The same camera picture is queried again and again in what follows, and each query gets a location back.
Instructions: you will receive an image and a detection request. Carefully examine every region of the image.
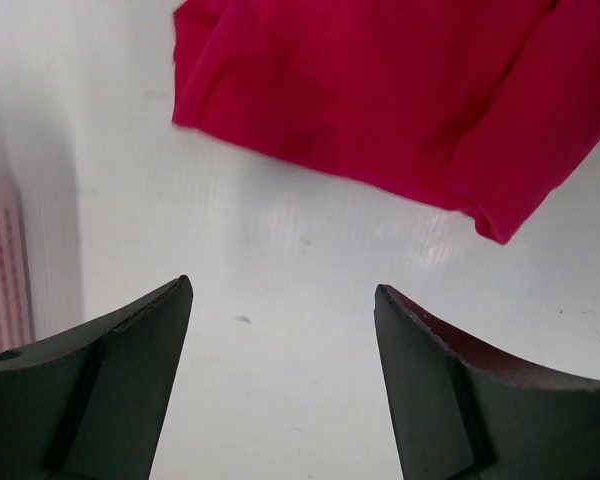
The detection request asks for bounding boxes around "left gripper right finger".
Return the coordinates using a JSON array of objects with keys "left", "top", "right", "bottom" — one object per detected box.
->
[{"left": 374, "top": 285, "right": 600, "bottom": 479}]

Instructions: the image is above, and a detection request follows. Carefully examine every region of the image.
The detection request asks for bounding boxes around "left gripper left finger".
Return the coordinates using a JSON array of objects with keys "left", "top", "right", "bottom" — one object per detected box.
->
[{"left": 0, "top": 275, "right": 193, "bottom": 479}]

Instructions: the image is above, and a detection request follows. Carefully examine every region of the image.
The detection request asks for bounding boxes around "white plastic basket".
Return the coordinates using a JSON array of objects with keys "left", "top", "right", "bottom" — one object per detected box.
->
[{"left": 0, "top": 175, "right": 34, "bottom": 352}]

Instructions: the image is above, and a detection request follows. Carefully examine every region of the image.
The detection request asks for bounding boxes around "red t shirt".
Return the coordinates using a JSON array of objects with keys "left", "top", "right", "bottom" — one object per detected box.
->
[{"left": 172, "top": 1, "right": 600, "bottom": 244}]

